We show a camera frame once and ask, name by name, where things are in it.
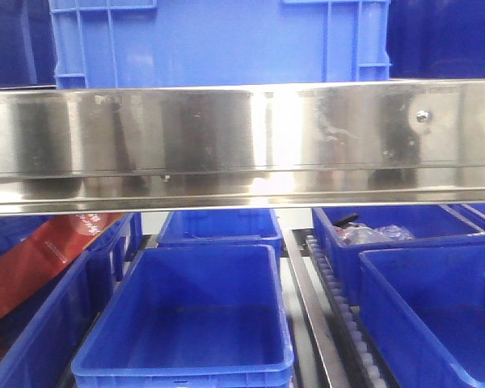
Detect blue bin rear left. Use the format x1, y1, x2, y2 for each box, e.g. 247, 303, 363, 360
156, 209, 283, 259

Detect blue bin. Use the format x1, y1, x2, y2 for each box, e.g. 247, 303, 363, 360
71, 245, 294, 387
359, 245, 485, 387
0, 213, 143, 387
156, 209, 283, 259
311, 205, 485, 306

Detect stainless steel shelf beam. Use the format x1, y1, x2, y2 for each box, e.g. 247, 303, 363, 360
0, 79, 485, 215

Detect blue bin rear right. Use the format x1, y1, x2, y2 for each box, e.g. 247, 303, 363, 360
311, 205, 485, 306

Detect clear plastic bags in bin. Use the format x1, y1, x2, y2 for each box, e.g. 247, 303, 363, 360
332, 213, 415, 246

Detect blue bin front left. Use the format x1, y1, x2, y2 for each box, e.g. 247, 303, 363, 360
71, 245, 294, 387

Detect blue crate upper shelf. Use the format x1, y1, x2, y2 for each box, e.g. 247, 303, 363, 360
49, 1, 390, 89

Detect blue bin front right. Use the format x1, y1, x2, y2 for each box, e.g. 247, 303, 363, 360
359, 245, 485, 387

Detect blue bin far left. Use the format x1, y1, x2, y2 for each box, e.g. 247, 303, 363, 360
0, 213, 143, 387

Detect steel roller track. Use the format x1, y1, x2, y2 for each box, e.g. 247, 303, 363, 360
280, 230, 398, 387

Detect red packaging bag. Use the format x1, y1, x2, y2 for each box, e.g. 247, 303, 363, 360
0, 213, 124, 319

